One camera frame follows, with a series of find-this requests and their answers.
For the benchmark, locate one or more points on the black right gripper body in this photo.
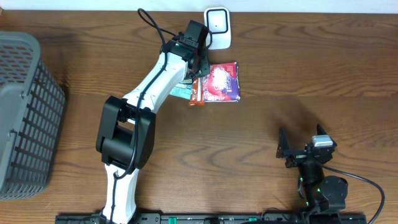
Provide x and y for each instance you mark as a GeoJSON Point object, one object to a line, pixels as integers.
{"type": "Point", "coordinates": [296, 158]}

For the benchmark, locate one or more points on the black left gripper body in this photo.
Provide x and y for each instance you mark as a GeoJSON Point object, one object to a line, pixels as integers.
{"type": "Point", "coordinates": [203, 65]}

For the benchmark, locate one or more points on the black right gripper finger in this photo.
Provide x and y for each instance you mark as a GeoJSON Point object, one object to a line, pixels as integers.
{"type": "Point", "coordinates": [283, 148]}
{"type": "Point", "coordinates": [320, 130]}

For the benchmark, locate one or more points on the teal wet wipes packet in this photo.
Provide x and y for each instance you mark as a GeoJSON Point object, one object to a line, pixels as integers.
{"type": "Point", "coordinates": [182, 90]}

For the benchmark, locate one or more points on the red purple pad packet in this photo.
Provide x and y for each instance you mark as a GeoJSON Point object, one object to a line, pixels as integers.
{"type": "Point", "coordinates": [222, 83]}

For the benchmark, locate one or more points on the orange chocolate bar wrapper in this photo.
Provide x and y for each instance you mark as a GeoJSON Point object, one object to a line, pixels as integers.
{"type": "Point", "coordinates": [197, 93]}

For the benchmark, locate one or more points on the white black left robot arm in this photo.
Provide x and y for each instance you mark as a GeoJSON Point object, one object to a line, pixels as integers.
{"type": "Point", "coordinates": [126, 132]}

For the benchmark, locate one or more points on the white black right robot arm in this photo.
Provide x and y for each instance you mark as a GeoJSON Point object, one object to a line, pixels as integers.
{"type": "Point", "coordinates": [324, 193]}

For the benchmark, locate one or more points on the grey plastic mesh basket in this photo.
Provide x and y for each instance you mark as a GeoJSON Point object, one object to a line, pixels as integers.
{"type": "Point", "coordinates": [32, 111]}

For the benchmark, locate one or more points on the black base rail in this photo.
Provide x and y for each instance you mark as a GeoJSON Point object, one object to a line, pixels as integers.
{"type": "Point", "coordinates": [277, 218]}

